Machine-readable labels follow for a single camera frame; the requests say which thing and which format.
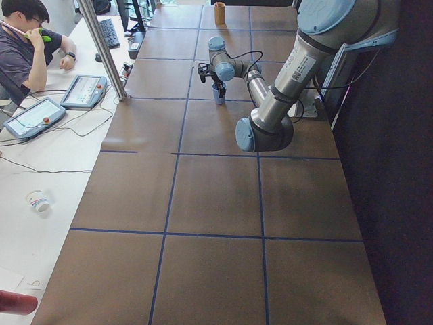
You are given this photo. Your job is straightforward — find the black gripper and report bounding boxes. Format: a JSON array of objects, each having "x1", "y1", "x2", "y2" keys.
[{"x1": 210, "y1": 71, "x2": 226, "y2": 98}]

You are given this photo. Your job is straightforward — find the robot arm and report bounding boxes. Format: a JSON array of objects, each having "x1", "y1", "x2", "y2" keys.
[{"x1": 207, "y1": 1, "x2": 401, "y2": 152}]

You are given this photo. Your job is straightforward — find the bamboo wooden cup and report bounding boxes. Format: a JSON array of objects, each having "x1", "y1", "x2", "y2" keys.
[{"x1": 213, "y1": 1, "x2": 225, "y2": 26}]

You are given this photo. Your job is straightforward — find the white paper cup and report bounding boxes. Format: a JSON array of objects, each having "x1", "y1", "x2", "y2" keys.
[{"x1": 26, "y1": 190, "x2": 51, "y2": 213}]

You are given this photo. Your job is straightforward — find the black keyboard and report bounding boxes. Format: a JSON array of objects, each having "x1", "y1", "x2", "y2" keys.
[{"x1": 98, "y1": 19, "x2": 120, "y2": 49}]

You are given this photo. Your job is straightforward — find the teach pendant far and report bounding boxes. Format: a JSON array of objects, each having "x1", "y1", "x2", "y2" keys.
[{"x1": 60, "y1": 75, "x2": 108, "y2": 110}]

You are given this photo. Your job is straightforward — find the teach pendant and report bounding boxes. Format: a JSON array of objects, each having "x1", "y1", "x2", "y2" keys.
[
  {"x1": 60, "y1": 75, "x2": 108, "y2": 110},
  {"x1": 3, "y1": 97, "x2": 66, "y2": 139}
]

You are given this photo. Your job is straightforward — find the teach pendant near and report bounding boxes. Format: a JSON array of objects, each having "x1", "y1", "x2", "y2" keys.
[{"x1": 3, "y1": 97, "x2": 66, "y2": 139}]

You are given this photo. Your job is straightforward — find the person in dark shirt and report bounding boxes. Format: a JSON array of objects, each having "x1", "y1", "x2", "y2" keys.
[{"x1": 1, "y1": 1, "x2": 76, "y2": 105}]

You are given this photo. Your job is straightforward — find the red cardboard tube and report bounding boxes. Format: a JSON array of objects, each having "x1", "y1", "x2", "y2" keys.
[{"x1": 1, "y1": 290, "x2": 38, "y2": 315}]

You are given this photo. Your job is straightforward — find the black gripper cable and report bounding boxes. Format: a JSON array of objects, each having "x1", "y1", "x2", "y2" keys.
[{"x1": 197, "y1": 50, "x2": 264, "y2": 82}]

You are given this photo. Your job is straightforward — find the white pedestal base plate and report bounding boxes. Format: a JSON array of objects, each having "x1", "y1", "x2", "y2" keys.
[{"x1": 288, "y1": 89, "x2": 320, "y2": 118}]

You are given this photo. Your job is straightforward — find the aluminium frame post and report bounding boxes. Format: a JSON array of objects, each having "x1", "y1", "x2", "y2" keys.
[{"x1": 78, "y1": 0, "x2": 127, "y2": 102}]

